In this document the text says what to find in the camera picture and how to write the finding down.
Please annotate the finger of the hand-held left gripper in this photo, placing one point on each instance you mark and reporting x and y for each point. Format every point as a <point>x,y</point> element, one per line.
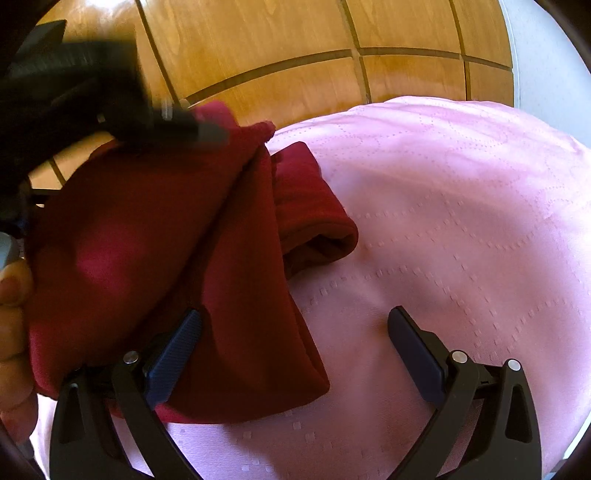
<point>180,129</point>

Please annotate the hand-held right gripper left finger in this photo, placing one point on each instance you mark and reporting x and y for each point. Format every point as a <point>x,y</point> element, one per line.
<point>175,360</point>

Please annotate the pink patterned bedspread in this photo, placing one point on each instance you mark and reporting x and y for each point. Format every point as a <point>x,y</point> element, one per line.
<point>461,230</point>

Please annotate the person's left hand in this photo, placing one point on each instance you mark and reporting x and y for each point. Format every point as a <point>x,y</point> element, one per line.
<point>14,346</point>

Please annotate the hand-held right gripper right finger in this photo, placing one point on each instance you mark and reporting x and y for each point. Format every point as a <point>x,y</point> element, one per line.
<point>415,355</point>

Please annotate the maroon sweatshirt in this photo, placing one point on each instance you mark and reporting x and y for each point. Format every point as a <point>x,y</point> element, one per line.
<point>184,230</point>

